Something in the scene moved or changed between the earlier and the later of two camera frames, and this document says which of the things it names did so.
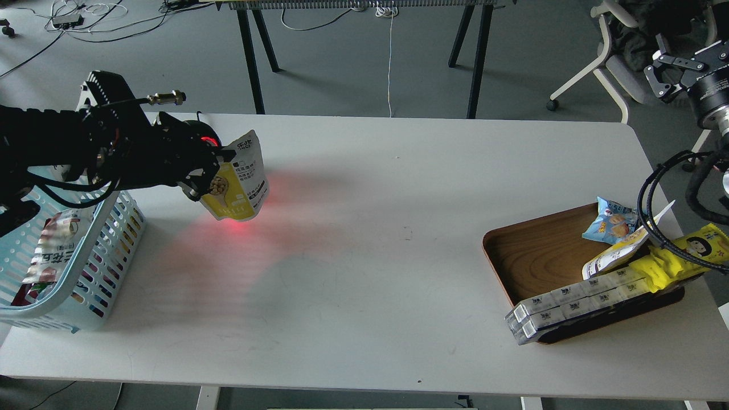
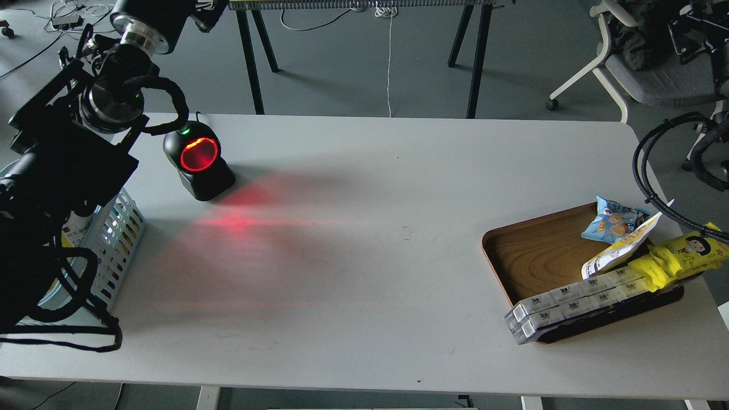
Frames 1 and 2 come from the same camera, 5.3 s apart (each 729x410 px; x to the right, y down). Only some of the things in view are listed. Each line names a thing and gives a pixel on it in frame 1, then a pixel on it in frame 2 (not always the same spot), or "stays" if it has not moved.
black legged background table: x=472 y=41 stays
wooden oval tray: x=535 y=255 stays
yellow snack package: x=662 y=266 stays
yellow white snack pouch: x=239 y=189 to x=72 y=229
